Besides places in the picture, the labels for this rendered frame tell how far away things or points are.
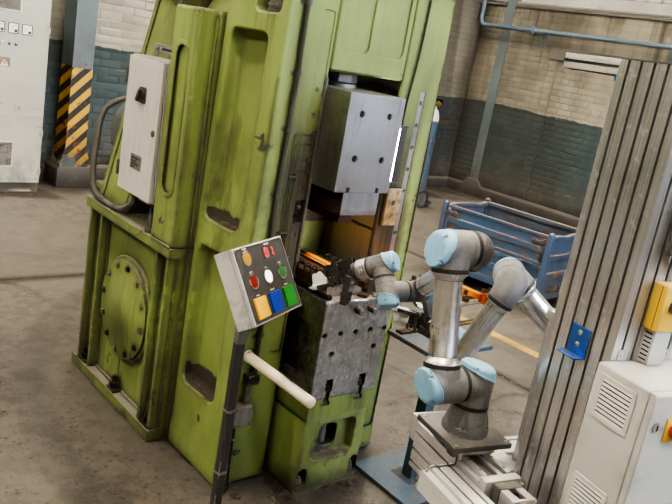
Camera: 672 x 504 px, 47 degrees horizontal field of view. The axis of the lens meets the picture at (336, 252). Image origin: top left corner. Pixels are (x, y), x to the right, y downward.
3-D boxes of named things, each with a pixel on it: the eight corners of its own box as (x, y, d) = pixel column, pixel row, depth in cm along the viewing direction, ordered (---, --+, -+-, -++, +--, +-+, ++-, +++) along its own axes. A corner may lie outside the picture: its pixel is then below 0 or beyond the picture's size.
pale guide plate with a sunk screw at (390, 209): (396, 225, 352) (403, 189, 348) (381, 225, 346) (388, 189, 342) (392, 224, 354) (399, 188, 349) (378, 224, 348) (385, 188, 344)
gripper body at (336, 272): (329, 263, 281) (358, 255, 276) (336, 285, 282) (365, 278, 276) (320, 267, 275) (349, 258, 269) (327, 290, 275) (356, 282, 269)
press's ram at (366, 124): (402, 193, 331) (420, 100, 321) (334, 192, 306) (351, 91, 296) (341, 171, 361) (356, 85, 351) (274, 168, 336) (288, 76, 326)
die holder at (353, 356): (374, 387, 350) (393, 296, 339) (309, 401, 326) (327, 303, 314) (302, 340, 390) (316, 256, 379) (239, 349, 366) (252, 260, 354)
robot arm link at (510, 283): (538, 285, 256) (456, 396, 270) (534, 276, 267) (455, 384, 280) (508, 267, 256) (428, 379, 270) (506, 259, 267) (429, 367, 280)
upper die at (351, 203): (375, 215, 325) (379, 193, 322) (339, 215, 312) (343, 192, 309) (315, 190, 355) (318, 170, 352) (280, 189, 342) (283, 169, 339)
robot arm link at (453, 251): (470, 407, 236) (486, 231, 232) (431, 411, 229) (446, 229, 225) (446, 397, 247) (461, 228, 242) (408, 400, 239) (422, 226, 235)
